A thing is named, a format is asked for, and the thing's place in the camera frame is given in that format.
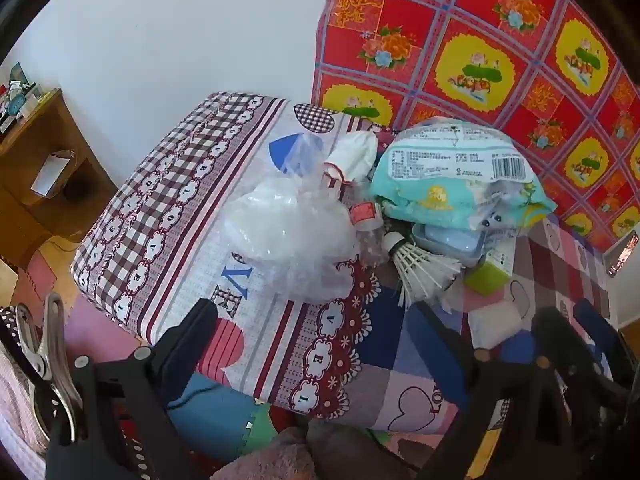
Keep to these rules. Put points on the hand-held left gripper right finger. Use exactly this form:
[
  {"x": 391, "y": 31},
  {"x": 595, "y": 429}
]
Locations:
[{"x": 450, "y": 340}]

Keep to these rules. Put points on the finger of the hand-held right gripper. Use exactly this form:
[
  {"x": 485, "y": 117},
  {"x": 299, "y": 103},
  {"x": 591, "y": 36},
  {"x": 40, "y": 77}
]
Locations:
[
  {"x": 600, "y": 340},
  {"x": 552, "y": 335}
]

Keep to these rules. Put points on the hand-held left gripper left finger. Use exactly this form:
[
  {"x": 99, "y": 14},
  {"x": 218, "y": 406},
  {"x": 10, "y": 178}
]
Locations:
[{"x": 192, "y": 330}]

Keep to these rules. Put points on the white shuttlecock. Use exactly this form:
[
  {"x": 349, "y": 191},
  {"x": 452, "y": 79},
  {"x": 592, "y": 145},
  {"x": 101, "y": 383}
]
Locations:
[{"x": 420, "y": 265}]

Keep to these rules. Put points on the clear plastic bag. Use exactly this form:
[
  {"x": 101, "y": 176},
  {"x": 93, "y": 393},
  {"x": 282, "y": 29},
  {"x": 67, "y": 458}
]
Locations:
[{"x": 280, "y": 230}]

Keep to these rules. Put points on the teal wet wipes pack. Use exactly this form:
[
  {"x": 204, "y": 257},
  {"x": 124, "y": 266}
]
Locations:
[{"x": 450, "y": 160}]

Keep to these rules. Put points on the white tissue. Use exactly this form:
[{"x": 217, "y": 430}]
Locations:
[{"x": 495, "y": 320}]

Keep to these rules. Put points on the patchwork heart blanket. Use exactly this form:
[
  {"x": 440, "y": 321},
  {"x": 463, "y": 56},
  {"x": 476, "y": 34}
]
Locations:
[{"x": 400, "y": 390}]

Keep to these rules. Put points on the small green box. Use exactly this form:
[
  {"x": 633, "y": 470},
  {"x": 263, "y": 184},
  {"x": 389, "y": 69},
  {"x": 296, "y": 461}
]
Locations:
[{"x": 487, "y": 272}]

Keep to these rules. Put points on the small rectangular mirror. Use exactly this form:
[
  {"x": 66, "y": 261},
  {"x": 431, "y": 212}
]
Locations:
[{"x": 622, "y": 255}]

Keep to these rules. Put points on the clear box with blue insert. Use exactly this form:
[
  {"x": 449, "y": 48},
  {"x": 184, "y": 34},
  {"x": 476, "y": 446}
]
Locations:
[{"x": 445, "y": 242}]

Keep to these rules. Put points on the metal spring clip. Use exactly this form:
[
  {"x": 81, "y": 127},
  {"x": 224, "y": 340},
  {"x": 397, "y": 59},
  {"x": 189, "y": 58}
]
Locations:
[{"x": 40, "y": 360}]

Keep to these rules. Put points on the black polka dot cloth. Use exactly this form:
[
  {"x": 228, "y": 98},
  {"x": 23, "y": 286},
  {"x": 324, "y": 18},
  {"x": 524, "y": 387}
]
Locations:
[{"x": 7, "y": 325}]

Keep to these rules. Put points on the pink ribbed cloth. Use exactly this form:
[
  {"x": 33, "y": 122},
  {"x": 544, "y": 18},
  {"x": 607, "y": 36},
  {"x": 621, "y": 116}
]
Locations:
[{"x": 17, "y": 400}]

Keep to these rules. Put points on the clear package with white paper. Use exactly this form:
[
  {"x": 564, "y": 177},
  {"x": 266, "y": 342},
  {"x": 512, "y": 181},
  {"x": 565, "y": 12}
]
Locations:
[{"x": 50, "y": 172}]

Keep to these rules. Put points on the teal alarm clock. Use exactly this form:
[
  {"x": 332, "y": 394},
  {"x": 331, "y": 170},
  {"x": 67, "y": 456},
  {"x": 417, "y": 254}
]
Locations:
[{"x": 17, "y": 102}]

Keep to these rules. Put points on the red floral printed cloth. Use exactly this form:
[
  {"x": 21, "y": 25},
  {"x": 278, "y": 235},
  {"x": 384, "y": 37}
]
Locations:
[{"x": 450, "y": 5}]

